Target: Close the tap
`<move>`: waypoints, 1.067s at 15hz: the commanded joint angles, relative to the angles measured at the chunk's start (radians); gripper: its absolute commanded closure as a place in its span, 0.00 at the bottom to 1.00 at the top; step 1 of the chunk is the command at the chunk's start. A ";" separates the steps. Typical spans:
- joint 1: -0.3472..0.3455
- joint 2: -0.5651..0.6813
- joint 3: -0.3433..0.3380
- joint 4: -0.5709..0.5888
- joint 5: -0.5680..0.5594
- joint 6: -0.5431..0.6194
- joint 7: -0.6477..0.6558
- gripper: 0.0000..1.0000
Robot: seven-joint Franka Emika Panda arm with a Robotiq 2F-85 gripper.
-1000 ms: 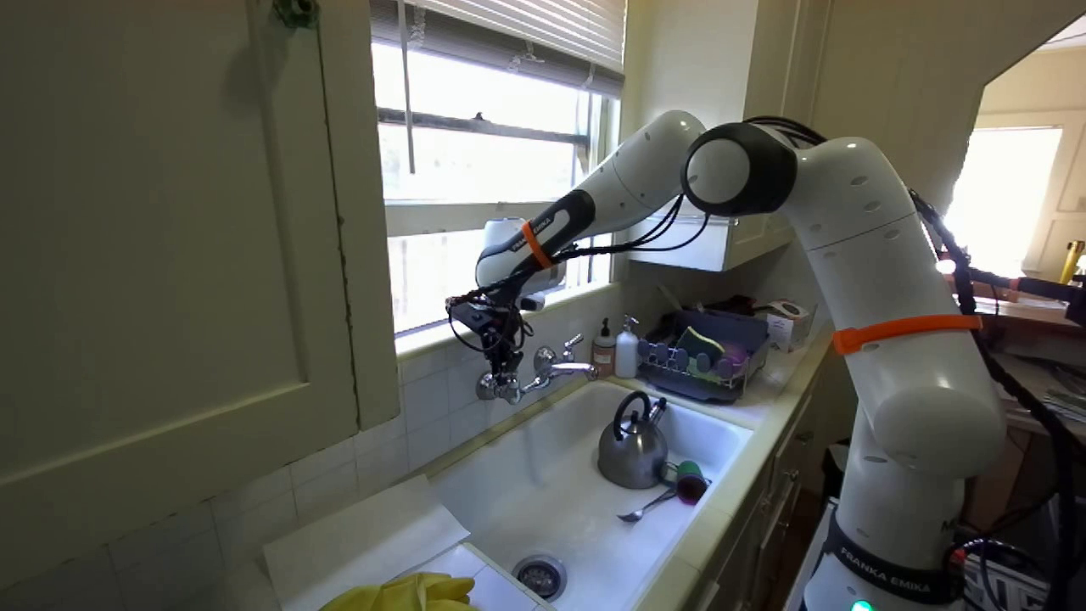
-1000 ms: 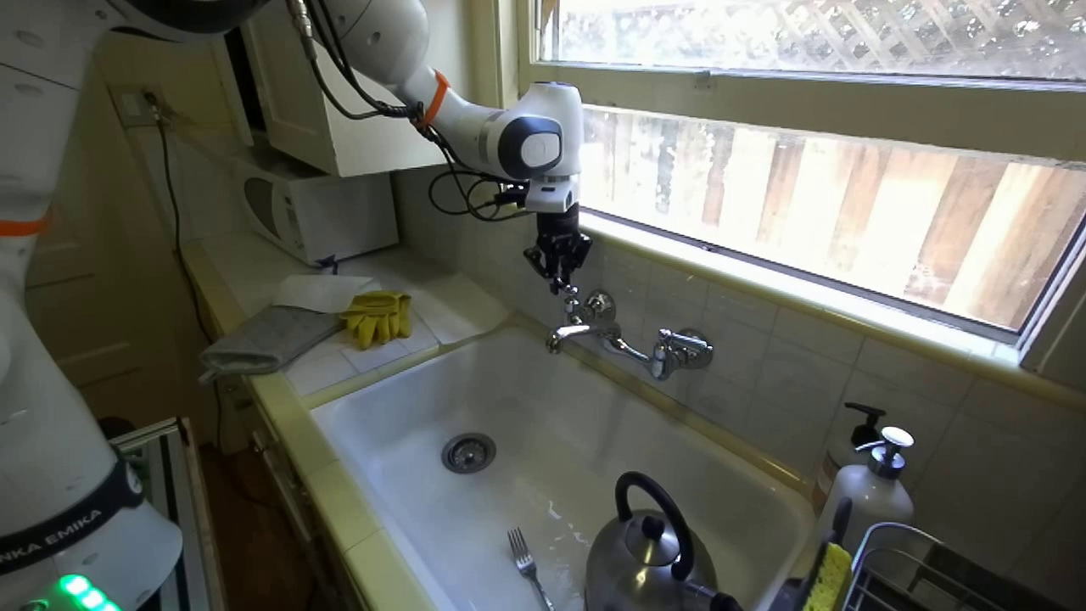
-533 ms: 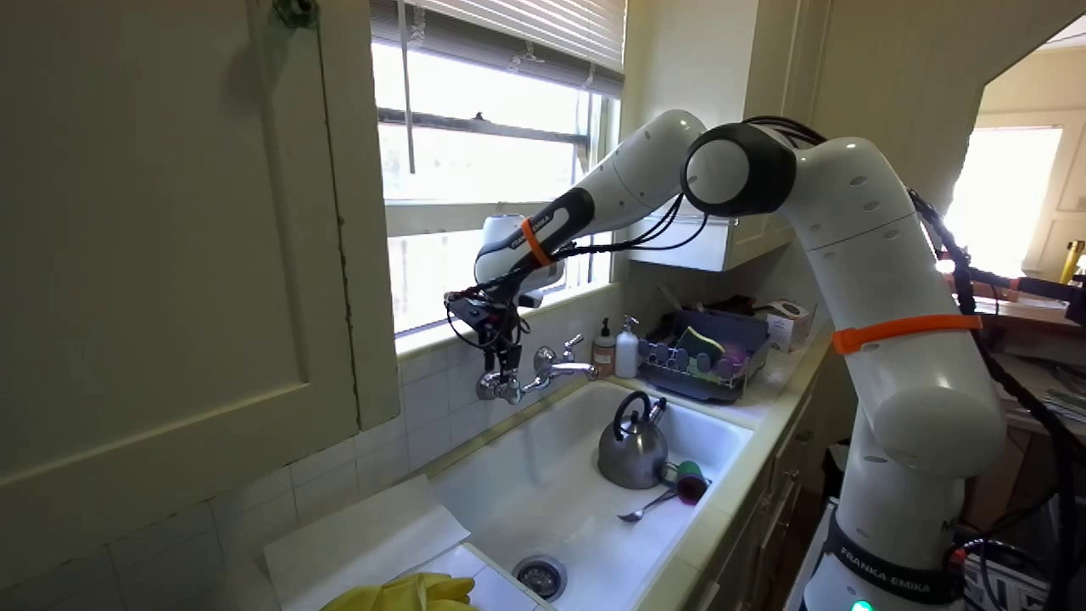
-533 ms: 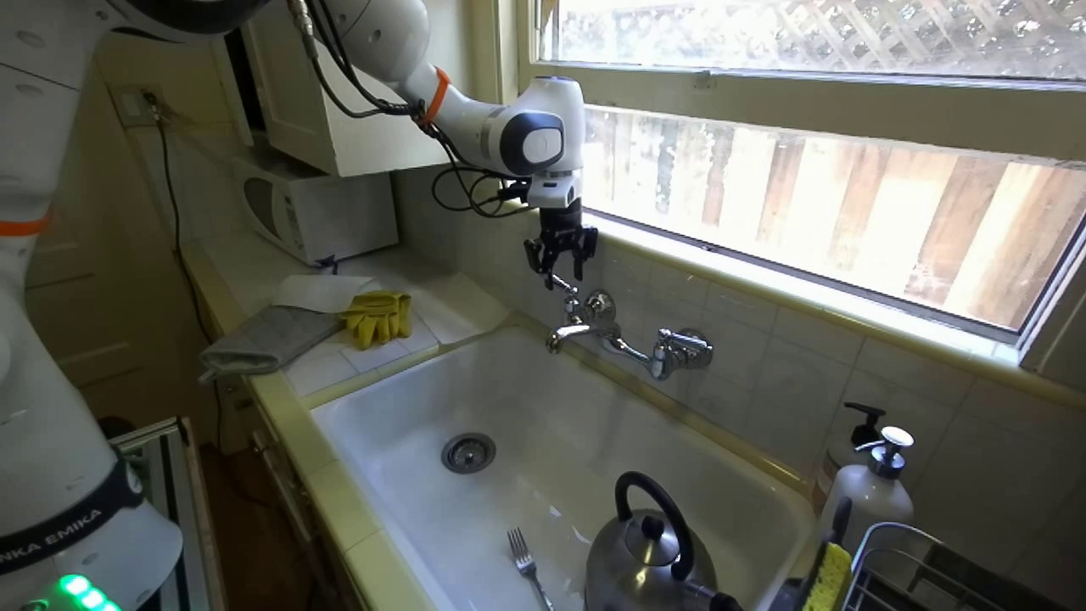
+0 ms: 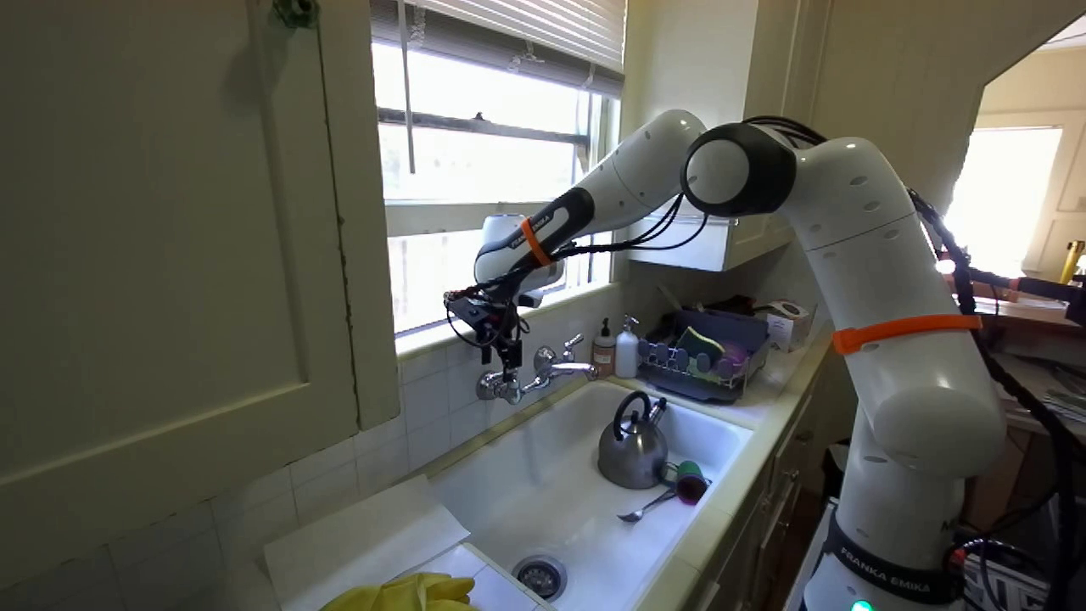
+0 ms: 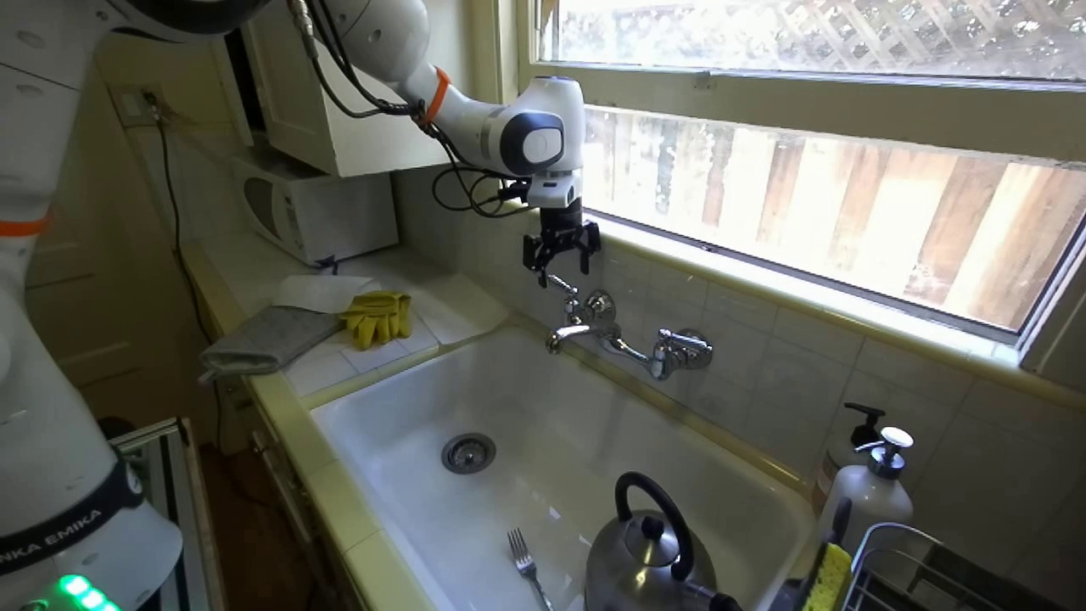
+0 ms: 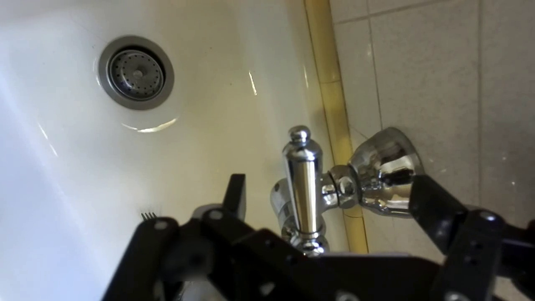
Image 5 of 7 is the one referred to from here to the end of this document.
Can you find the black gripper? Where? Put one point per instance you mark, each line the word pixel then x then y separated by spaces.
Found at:
pixel 496 311

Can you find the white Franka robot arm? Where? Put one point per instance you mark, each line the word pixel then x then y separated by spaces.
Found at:
pixel 892 341

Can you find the chrome tap body with spout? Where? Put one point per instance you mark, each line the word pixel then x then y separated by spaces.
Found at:
pixel 549 369

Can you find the dark pump soap bottle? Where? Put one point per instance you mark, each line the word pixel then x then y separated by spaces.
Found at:
pixel 606 352

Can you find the white pump soap bottle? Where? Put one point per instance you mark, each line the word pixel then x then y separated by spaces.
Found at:
pixel 625 354

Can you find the silver metal bowl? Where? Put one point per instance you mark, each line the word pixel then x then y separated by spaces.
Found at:
pixel 632 452

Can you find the white ceramic sink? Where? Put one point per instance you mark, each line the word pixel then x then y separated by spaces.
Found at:
pixel 564 509

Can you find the dish drying rack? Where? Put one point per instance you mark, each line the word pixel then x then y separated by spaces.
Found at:
pixel 708 359

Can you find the green cup with purple rim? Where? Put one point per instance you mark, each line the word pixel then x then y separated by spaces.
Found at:
pixel 688 481

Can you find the metal sink drain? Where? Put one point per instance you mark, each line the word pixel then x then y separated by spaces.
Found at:
pixel 542 576

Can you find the white container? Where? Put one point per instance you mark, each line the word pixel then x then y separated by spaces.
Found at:
pixel 788 326

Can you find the white window blind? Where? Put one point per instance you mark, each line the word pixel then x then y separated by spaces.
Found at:
pixel 529 27

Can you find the window with white frame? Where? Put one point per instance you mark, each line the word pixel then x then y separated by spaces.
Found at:
pixel 496 172

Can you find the cream wall cabinet door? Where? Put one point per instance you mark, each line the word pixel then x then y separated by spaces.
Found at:
pixel 157 259

